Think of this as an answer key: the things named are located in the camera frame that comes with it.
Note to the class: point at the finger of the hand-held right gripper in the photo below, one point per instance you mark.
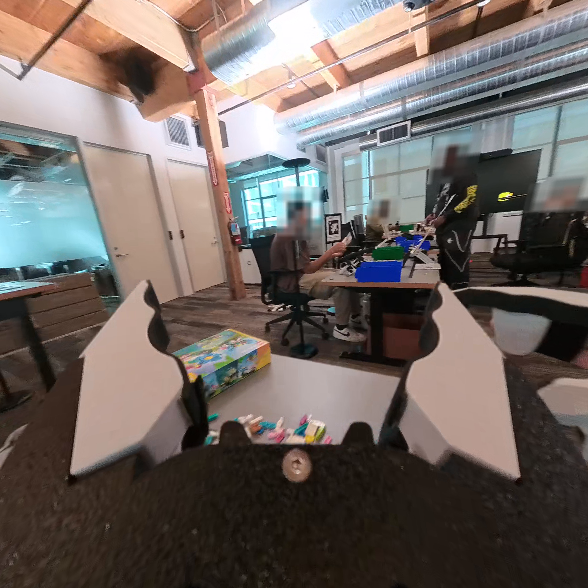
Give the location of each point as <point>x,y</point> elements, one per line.
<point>572,399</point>

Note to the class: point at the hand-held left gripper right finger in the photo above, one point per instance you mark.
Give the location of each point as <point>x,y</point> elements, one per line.
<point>459,376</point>

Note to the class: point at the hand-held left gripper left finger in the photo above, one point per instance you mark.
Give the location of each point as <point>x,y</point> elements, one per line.
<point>124,367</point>

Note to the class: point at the wooden work desk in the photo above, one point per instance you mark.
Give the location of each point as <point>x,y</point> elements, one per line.
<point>386,294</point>

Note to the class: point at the grey desk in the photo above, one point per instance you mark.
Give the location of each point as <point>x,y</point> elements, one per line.
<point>312,390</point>

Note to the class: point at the cardboard box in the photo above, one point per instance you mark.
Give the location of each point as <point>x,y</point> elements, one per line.
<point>399,337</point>

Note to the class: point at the black office chair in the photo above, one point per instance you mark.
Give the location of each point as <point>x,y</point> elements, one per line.
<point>280,294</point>
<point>537,248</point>

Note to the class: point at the wooden slat bench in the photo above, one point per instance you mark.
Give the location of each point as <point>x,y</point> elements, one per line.
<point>69,305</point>

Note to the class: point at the colourful toy box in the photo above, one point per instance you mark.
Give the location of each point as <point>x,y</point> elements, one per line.
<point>229,356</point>

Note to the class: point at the dark wooden table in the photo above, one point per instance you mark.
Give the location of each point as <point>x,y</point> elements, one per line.
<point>27,298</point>

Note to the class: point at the blue storage bin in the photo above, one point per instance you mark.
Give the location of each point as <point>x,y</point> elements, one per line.
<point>377,272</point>
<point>411,243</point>

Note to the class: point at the green storage bin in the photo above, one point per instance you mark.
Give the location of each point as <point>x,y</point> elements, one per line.
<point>388,253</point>

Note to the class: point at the large black screen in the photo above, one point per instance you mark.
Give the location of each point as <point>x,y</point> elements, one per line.
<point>510,181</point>

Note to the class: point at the white door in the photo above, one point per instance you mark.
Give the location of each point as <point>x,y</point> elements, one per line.
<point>195,225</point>
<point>128,216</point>

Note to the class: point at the pile of colourful toy bricks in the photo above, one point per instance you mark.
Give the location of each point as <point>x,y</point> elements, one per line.
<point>294,429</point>

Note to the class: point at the red fire extinguisher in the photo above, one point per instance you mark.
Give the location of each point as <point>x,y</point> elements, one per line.
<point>235,233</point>

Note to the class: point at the black white marker sign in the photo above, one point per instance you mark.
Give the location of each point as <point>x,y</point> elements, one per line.
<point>333,228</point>

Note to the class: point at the black floor lamp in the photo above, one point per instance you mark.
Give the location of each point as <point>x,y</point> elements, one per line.
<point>296,167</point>

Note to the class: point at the wooden post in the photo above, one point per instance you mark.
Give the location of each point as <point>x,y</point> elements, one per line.
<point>220,193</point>

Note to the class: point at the grey wall vent grille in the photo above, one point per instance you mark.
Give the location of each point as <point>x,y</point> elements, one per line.
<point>177,132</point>

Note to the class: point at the white duct vent grille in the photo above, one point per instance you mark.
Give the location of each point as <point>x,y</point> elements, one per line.
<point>393,133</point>

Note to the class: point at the black wall speaker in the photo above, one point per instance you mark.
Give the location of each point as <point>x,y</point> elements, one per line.
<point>223,133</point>

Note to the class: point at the silver ventilation duct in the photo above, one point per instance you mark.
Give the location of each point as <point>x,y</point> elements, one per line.
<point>239,41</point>
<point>436,87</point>

